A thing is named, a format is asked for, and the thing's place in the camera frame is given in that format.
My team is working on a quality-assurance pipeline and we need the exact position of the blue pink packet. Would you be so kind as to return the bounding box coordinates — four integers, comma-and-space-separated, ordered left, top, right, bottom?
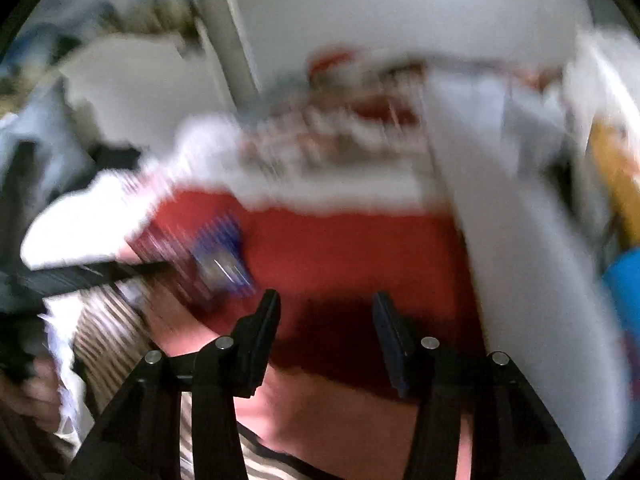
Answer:
600, 249, 640, 343

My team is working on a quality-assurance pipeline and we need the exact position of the yellow box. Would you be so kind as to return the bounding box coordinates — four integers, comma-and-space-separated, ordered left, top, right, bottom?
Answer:
587, 119, 640, 253

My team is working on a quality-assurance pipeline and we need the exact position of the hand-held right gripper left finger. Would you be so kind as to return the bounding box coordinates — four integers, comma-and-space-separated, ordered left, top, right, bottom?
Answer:
67, 289, 282, 480

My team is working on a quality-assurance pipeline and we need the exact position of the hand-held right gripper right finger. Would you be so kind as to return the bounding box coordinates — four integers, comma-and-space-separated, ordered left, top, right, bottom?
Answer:
374, 291, 586, 480

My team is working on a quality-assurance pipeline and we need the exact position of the white fluffy blanket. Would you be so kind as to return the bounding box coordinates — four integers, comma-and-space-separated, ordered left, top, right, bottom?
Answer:
20, 114, 243, 272

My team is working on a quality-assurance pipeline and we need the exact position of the red striped printed blanket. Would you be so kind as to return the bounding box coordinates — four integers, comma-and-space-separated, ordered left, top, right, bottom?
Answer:
45, 49, 566, 480

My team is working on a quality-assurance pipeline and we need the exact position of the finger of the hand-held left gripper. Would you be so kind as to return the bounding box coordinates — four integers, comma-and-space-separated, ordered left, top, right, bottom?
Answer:
40, 259, 172, 300

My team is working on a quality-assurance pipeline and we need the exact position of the blue snack packet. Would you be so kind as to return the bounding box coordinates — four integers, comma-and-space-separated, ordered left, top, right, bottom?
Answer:
192, 212, 257, 297

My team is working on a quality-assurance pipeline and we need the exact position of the white storage box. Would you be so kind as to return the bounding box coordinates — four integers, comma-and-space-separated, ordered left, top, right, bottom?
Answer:
422, 72, 628, 466

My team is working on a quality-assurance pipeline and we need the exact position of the person's left hand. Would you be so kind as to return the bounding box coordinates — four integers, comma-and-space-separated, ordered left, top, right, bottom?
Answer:
0, 359, 65, 432

